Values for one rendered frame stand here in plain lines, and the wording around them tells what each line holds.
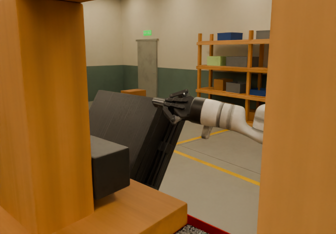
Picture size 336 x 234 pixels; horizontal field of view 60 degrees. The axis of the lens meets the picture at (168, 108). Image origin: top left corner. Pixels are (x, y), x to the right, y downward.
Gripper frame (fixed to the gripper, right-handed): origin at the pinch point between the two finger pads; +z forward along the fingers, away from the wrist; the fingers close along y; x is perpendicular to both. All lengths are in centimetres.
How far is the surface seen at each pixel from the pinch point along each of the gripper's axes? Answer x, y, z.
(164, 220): -19.5, 37.2, -20.4
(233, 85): 417, -415, 67
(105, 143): -23.6, 29.5, -6.9
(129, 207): -19.0, 36.9, -13.9
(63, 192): -27.5, 40.4, -7.6
